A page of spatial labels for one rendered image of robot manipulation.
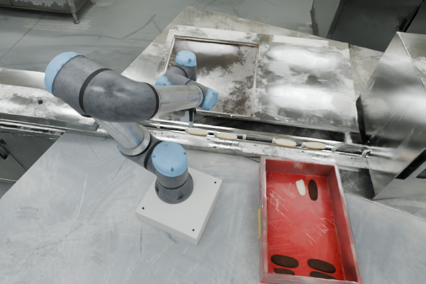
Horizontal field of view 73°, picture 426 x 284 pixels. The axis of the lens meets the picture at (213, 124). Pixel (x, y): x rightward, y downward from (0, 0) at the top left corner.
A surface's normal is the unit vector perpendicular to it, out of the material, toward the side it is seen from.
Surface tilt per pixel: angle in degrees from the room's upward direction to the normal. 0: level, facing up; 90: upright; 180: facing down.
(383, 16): 90
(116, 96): 49
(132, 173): 0
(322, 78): 10
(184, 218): 0
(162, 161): 8
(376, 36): 90
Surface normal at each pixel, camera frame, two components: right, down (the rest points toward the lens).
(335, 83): 0.00, -0.50
